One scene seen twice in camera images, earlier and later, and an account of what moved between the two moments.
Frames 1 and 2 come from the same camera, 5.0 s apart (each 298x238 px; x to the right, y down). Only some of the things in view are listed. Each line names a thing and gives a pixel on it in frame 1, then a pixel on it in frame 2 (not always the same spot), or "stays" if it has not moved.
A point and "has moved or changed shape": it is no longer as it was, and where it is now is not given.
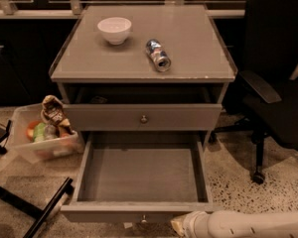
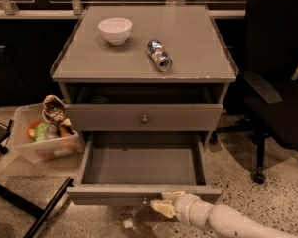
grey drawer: [140, 177] has moved or changed shape
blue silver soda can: [159, 57] stays
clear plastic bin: [40, 141] stays
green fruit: [40, 132] stays
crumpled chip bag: [53, 112] stays
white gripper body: [194, 224] to [183, 205]
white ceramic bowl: [115, 29] stays
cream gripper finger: [178, 225] to [165, 207]
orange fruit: [30, 130] stays
